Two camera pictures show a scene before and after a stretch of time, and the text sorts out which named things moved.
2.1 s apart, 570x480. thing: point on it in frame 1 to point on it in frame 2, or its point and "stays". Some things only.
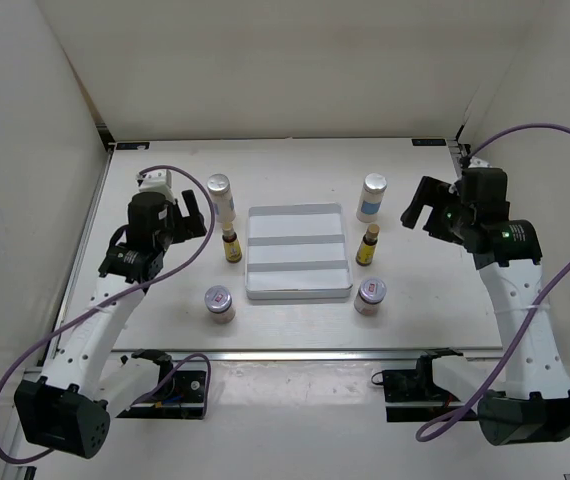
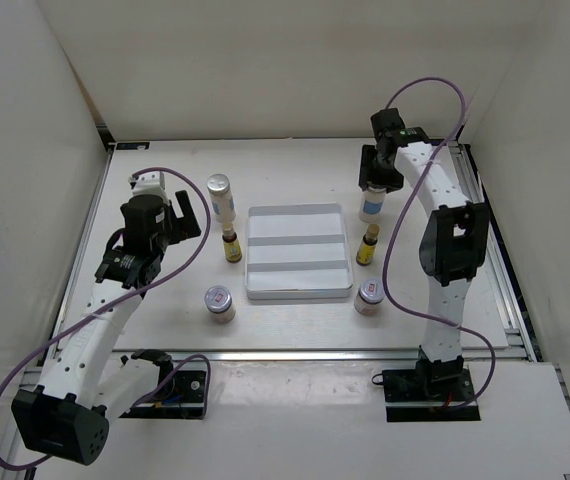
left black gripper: [181, 220] stays
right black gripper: [438, 213] to [379, 176]
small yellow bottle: [366, 251] stays
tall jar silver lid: [374, 186] stays
